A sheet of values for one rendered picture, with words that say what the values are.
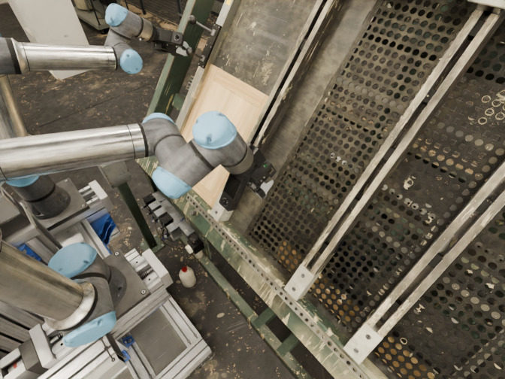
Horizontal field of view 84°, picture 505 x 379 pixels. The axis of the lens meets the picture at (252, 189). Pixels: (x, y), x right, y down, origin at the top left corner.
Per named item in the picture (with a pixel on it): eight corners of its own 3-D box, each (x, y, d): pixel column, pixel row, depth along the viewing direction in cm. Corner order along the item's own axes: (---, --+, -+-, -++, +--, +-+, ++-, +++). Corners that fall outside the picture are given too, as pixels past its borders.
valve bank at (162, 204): (143, 217, 170) (129, 191, 152) (164, 204, 176) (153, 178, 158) (188, 276, 145) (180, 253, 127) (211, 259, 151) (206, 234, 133)
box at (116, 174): (104, 178, 166) (92, 156, 153) (124, 169, 171) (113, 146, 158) (113, 190, 160) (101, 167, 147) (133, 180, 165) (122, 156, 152)
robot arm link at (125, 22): (101, 22, 103) (108, -2, 100) (129, 35, 112) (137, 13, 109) (110, 29, 99) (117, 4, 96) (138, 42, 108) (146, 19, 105)
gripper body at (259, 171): (278, 173, 75) (264, 152, 65) (257, 198, 75) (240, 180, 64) (258, 159, 79) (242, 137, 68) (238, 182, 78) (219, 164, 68)
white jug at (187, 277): (179, 280, 203) (173, 268, 188) (191, 272, 207) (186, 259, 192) (187, 291, 198) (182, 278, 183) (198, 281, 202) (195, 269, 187)
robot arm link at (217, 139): (180, 128, 55) (214, 99, 54) (207, 153, 64) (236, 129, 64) (198, 153, 51) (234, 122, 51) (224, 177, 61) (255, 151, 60)
